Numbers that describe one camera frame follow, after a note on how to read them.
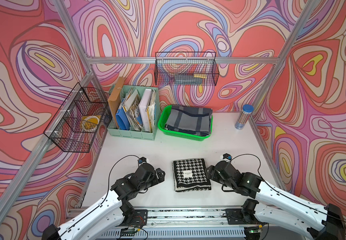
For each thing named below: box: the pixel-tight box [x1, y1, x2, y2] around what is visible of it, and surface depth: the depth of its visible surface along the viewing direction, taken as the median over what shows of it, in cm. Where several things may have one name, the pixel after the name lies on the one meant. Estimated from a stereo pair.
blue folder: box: [115, 106, 131, 131], surface depth 95 cm
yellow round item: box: [81, 115, 101, 132], surface depth 80 cm
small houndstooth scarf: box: [172, 158, 212, 192], surface depth 84 cm
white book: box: [138, 88, 156, 133], surface depth 95 cm
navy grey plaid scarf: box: [164, 105, 213, 137], surface depth 100 cm
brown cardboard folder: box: [107, 76, 125, 129], surface depth 90 cm
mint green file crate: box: [107, 84, 161, 141], surface depth 98 cm
